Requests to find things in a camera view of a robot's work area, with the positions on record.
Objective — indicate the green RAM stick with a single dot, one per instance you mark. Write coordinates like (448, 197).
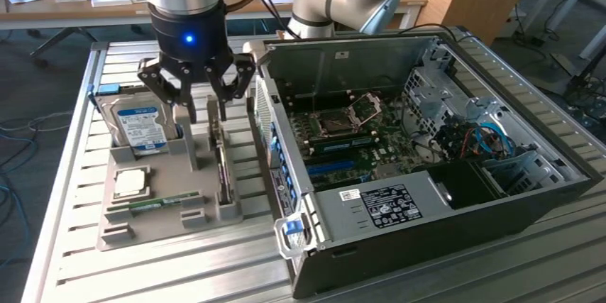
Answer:
(151, 202)

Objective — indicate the black open PC case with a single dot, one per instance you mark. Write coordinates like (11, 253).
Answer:
(426, 242)

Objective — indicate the CPU socket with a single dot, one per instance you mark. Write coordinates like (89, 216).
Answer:
(336, 123)

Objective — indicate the metal disk bay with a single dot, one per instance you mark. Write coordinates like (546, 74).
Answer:
(525, 171)

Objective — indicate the blue expansion slot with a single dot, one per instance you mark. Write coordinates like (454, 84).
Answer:
(330, 167)

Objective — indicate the RAM stick with white label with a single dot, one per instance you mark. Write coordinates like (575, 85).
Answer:
(340, 144)

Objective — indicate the green motherboard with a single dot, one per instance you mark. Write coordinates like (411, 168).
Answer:
(392, 147)

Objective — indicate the hard disk with blue label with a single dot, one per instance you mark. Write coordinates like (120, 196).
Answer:
(139, 122)

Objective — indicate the blue case latch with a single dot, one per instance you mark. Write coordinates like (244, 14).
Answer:
(291, 227)

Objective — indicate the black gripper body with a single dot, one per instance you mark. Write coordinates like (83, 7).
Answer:
(190, 33)

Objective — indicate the silver drive cage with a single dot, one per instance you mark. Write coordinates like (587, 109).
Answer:
(438, 99)

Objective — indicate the silver CPU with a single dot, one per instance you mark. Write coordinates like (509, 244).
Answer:
(131, 183)

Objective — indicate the metal socket cover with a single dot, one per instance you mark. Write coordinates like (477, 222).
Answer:
(367, 106)

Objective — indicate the grey power supply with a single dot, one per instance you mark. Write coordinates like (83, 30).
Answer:
(392, 207)

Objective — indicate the grey parts rack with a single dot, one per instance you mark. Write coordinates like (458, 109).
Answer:
(166, 225)

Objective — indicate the graphics card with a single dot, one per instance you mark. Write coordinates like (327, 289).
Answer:
(222, 161)

